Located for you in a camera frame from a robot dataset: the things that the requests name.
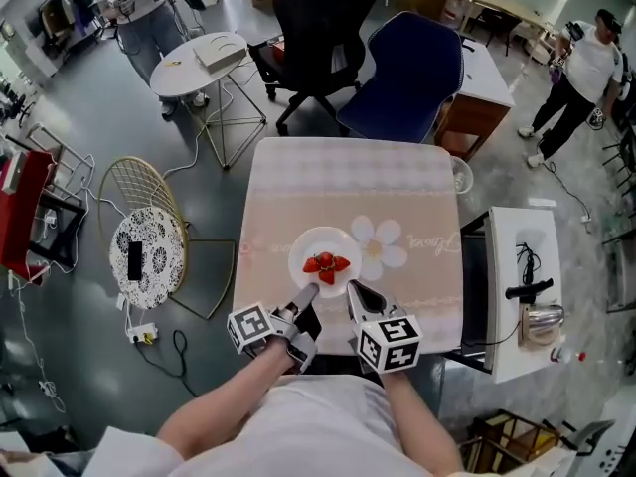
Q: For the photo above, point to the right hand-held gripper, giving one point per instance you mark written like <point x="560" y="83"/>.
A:
<point x="390" y="346"/>

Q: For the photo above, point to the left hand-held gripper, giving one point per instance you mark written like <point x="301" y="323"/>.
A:
<point x="248" y="328"/>

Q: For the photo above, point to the red strawberry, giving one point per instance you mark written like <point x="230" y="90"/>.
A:
<point x="342" y="263"/>
<point x="326" y="259"/>
<point x="311" y="265"/>
<point x="327" y="276"/>

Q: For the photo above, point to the white round plate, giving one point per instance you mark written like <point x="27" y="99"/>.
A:
<point x="323" y="239"/>

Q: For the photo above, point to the person's right forearm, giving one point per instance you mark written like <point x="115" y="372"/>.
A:
<point x="417" y="415"/>

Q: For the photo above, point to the person's left forearm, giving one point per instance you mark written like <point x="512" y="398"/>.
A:
<point x="218" y="405"/>

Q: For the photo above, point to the table with beige tablecloth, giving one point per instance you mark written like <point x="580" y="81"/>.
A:
<point x="348" y="187"/>

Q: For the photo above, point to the person's white shirt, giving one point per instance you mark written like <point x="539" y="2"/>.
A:
<point x="318" y="425"/>

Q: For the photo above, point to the white top side cabinet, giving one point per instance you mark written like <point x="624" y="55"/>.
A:
<point x="502" y="246"/>

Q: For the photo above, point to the black white floral cushion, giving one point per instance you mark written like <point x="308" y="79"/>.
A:
<point x="159" y="236"/>

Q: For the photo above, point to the white power strip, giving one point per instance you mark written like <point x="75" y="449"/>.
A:
<point x="143" y="333"/>

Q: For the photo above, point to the black smartphone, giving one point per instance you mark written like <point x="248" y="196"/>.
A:
<point x="134" y="261"/>

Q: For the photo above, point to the white plug adapter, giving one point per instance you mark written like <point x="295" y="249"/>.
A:
<point x="120" y="302"/>

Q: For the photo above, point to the clear bottle red cap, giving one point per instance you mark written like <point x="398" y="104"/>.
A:
<point x="564" y="356"/>

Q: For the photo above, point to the blue office chair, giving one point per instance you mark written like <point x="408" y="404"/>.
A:
<point x="412" y="67"/>

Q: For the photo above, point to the round white side table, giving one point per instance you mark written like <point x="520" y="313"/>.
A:
<point x="184" y="77"/>

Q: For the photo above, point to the wooden cabinet white top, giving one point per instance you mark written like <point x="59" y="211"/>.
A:
<point x="487" y="77"/>

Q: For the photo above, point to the beige flat gift box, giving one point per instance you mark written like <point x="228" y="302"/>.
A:
<point x="218" y="55"/>

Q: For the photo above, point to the black office chair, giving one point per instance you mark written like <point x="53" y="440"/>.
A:
<point x="318" y="28"/>

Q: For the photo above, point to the red fabric stand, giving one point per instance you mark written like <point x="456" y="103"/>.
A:
<point x="20" y="226"/>

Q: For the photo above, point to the small beige box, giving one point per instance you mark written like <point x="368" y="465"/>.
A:
<point x="14" y="174"/>

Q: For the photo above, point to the light wooden work table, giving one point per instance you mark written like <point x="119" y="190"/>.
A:
<point x="497" y="3"/>

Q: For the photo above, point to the wooden frame rack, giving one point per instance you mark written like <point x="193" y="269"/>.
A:
<point x="502" y="420"/>

